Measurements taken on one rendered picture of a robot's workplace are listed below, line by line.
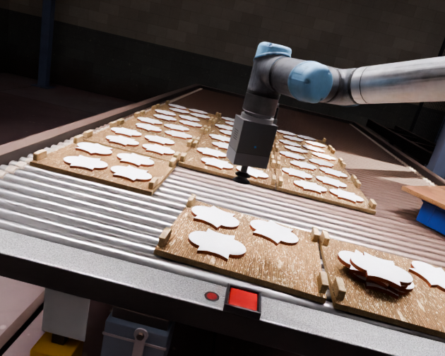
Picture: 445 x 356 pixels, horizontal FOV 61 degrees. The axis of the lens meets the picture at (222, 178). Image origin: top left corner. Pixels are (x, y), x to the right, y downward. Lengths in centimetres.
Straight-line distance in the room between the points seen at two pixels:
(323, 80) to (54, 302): 72
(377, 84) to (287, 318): 50
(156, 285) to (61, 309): 22
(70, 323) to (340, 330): 58
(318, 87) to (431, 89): 19
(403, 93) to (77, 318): 80
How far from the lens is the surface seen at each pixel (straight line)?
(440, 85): 73
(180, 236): 98
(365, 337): 90
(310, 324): 85
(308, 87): 73
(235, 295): 83
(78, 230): 99
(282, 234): 111
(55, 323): 96
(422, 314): 103
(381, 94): 79
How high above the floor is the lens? 140
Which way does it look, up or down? 18 degrees down
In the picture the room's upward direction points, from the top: 13 degrees clockwise
